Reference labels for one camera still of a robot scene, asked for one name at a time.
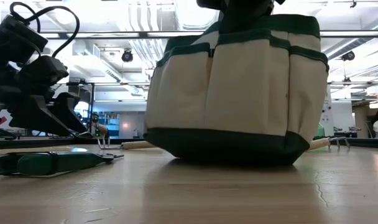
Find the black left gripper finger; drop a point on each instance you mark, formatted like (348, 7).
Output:
(66, 105)
(30, 115)

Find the green white spray bottle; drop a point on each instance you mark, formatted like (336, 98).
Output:
(319, 132)

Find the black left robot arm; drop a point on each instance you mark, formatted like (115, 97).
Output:
(15, 40)

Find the beige green gardening bag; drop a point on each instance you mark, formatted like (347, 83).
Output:
(232, 93)

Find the black ceiling spotlight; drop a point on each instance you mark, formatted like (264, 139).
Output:
(348, 56)
(127, 56)

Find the black horizontal overhead bar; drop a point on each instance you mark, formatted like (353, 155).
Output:
(99, 34)

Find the black metal table frame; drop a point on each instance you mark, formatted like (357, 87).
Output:
(36, 142)

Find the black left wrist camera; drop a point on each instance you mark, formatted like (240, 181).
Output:
(44, 71)

